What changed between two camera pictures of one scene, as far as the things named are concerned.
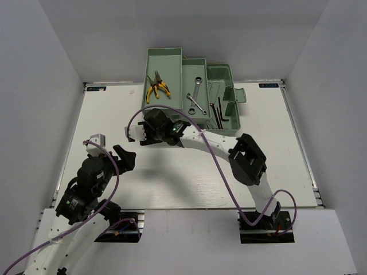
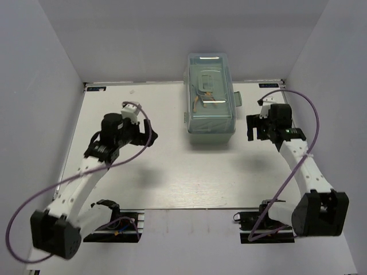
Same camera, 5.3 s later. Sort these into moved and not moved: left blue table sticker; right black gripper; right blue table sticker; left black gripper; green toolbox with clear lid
Moved: green toolbox with clear lid; right black gripper; left black gripper
Not moved: right blue table sticker; left blue table sticker
